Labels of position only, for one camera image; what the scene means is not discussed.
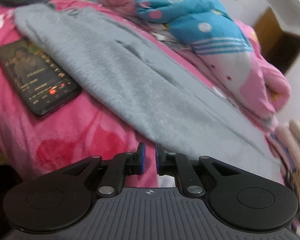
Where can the grey hoodie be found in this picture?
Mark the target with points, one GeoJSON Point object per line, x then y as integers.
{"type": "Point", "coordinates": [130, 80]}

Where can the pink and blue quilt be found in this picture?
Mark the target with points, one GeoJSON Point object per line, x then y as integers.
{"type": "Point", "coordinates": [202, 30]}

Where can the pink floral blanket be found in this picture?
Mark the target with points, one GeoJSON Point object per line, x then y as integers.
{"type": "Point", "coordinates": [15, 130]}

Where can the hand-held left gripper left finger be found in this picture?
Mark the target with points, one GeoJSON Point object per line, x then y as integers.
{"type": "Point", "coordinates": [142, 158]}

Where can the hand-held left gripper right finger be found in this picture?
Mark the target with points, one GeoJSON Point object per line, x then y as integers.
{"type": "Point", "coordinates": [158, 160]}

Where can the black smartphone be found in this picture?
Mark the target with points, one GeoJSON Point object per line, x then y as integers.
{"type": "Point", "coordinates": [37, 75]}

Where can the brown wooden door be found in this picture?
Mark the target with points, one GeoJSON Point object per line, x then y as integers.
{"type": "Point", "coordinates": [277, 42]}

